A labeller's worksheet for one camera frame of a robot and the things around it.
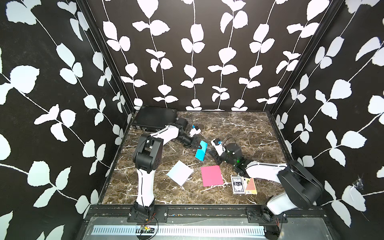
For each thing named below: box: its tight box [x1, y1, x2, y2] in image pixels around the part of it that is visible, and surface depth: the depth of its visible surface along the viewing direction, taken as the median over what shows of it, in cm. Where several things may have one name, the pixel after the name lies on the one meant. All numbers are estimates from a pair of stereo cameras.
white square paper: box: [166, 160, 194, 187], surface depth 90 cm
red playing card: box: [242, 176, 258, 195], surface depth 84 cm
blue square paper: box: [195, 140, 208, 162], surface depth 92 cm
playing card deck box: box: [231, 175, 246, 195], surface depth 83 cm
